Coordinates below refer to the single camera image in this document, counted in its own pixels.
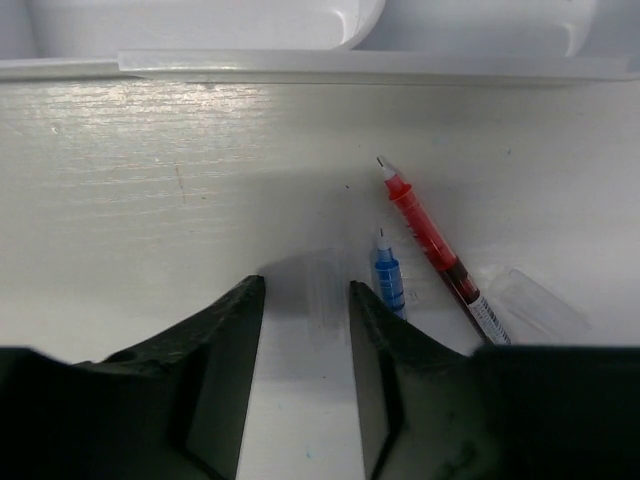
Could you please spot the clear pen cap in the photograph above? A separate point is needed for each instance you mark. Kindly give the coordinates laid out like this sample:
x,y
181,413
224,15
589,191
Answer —
x,y
326,297
534,314

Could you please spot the red pen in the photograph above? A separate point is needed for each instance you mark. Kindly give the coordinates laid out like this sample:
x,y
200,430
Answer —
x,y
442,257

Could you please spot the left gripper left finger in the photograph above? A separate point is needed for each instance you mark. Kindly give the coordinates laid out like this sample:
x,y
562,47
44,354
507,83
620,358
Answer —
x,y
171,407

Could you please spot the dark blue pen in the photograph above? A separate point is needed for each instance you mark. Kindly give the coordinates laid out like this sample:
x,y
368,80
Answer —
x,y
386,275

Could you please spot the white divided organizer tray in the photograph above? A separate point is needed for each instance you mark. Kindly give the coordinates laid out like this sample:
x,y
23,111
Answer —
x,y
352,42

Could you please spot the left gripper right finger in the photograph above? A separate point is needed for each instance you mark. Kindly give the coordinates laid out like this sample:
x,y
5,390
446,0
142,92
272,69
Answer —
x,y
503,412

